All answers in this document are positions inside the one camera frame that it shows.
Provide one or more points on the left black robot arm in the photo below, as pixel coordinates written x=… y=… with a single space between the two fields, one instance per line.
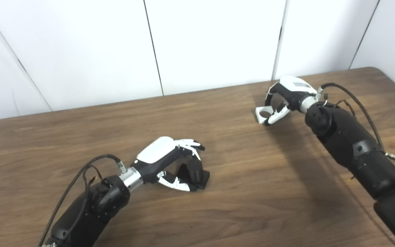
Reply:
x=91 y=212

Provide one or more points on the white square piece with hole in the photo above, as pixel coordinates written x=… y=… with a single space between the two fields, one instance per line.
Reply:
x=260 y=115

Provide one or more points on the black peg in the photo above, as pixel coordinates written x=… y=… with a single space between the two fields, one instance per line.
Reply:
x=194 y=169

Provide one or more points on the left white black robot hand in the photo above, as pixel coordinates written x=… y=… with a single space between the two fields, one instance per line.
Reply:
x=156 y=151

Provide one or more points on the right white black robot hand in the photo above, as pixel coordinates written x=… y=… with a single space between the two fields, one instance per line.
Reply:
x=295 y=87

